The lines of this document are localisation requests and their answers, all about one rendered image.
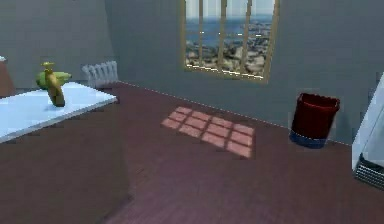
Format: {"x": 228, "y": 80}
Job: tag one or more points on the wooden barred window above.
{"x": 230, "y": 40}

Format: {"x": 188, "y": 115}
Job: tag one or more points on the white radiator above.
{"x": 100, "y": 73}

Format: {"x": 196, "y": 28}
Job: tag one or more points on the dark red bin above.
{"x": 313, "y": 120}

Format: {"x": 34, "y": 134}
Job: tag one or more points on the green round object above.
{"x": 61, "y": 77}

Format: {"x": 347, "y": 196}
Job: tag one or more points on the brown counter with white top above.
{"x": 63, "y": 160}

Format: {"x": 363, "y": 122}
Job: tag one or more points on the white fridge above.
{"x": 370, "y": 140}

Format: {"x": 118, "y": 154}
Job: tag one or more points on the brown box with white top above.
{"x": 5, "y": 78}

